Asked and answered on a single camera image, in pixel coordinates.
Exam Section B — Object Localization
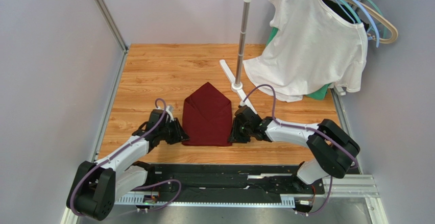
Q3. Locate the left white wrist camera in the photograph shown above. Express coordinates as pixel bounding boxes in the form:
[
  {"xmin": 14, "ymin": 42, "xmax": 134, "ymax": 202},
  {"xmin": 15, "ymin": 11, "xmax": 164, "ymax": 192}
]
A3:
[{"xmin": 165, "ymin": 105, "xmax": 174, "ymax": 122}]

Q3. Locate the white clothes rack stand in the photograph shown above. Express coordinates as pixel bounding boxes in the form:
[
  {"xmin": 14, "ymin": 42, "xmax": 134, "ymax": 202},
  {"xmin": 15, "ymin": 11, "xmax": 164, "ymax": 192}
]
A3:
[{"xmin": 219, "ymin": 0, "xmax": 255, "ymax": 110}]

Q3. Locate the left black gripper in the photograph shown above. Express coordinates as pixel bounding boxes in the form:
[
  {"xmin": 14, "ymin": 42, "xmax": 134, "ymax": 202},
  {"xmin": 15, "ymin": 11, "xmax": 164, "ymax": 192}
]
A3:
[{"xmin": 158, "ymin": 117, "xmax": 190, "ymax": 145}]

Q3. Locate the green garment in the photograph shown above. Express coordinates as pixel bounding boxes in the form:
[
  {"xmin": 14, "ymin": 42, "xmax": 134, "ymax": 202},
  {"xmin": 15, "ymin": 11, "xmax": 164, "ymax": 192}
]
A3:
[{"xmin": 265, "ymin": 27, "xmax": 330, "ymax": 100}]

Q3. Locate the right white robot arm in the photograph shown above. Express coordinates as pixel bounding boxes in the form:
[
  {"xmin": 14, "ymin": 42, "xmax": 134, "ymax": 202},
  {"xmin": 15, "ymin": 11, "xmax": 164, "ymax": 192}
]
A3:
[{"xmin": 228, "ymin": 106, "xmax": 360, "ymax": 184}]

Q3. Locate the dark red cloth napkin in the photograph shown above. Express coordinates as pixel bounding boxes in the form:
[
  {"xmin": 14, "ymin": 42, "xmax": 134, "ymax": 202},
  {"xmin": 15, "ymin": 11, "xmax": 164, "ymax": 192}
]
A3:
[{"xmin": 182, "ymin": 82, "xmax": 233, "ymax": 147}]

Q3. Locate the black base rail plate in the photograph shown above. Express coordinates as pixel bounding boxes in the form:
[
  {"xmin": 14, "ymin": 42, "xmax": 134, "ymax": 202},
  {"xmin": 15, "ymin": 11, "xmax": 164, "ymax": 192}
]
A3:
[{"xmin": 137, "ymin": 164, "xmax": 329, "ymax": 205}]

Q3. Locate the aluminium frame rail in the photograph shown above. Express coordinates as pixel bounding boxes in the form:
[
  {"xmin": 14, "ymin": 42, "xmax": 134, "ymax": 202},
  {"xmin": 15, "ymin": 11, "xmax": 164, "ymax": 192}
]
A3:
[{"xmin": 94, "ymin": 0, "xmax": 129, "ymax": 53}]

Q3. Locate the wooden hanger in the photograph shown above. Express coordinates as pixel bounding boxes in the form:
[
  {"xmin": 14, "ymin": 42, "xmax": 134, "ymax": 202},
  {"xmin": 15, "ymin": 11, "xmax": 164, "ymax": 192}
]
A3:
[{"xmin": 339, "ymin": 0, "xmax": 399, "ymax": 46}]

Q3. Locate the black garment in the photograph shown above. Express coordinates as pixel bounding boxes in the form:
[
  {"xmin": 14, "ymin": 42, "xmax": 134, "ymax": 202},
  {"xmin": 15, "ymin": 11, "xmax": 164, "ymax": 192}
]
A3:
[{"xmin": 322, "ymin": 0, "xmax": 359, "ymax": 23}]

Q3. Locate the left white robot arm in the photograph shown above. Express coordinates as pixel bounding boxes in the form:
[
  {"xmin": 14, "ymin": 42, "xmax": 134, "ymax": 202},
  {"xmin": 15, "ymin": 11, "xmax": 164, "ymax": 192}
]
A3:
[{"xmin": 66, "ymin": 109, "xmax": 190, "ymax": 221}]

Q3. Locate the white t-shirt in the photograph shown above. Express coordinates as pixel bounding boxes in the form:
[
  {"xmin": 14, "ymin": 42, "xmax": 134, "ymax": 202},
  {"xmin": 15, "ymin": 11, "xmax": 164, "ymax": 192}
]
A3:
[{"xmin": 244, "ymin": 0, "xmax": 368, "ymax": 102}]

